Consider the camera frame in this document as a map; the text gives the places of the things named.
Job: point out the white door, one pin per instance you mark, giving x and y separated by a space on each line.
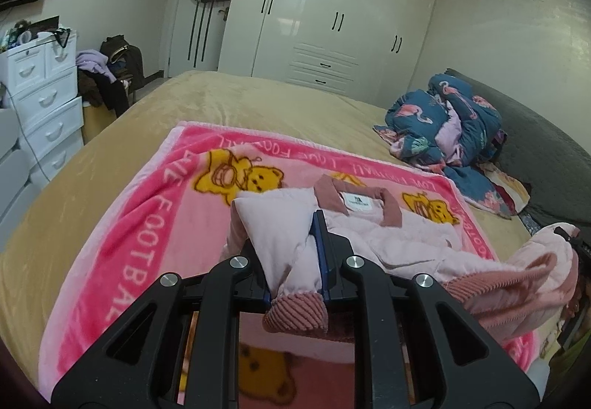
182 35

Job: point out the blue flamingo print quilt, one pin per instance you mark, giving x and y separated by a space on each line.
425 113

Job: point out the lilac garment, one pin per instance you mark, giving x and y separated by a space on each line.
92 63

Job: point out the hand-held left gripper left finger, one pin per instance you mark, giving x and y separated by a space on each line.
254 293

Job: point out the colourful clothes pile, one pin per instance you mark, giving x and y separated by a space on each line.
572 363

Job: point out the black clothes hanger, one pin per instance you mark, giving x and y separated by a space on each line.
60 37

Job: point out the pink quilted jacket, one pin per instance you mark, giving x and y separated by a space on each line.
415 247

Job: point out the white low drawer unit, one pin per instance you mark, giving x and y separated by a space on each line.
16 187

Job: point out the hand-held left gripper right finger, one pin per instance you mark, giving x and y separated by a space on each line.
318 243

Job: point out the blue patterned cloth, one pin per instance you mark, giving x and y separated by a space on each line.
532 223

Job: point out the dark framed picture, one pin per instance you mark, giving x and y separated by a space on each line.
44 25

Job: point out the dark clothes pile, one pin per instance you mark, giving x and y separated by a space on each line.
115 90

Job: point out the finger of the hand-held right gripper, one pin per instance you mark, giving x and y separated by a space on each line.
577 245

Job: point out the pink bear printed blanket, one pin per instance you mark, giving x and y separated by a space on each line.
161 187

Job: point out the beige bed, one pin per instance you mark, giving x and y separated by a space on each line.
254 100

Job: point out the cream red printed cloth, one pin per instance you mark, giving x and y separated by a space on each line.
508 187

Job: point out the grey padded headboard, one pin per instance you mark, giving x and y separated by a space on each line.
545 150

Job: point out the white drawer cabinet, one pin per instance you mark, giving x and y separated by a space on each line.
46 113

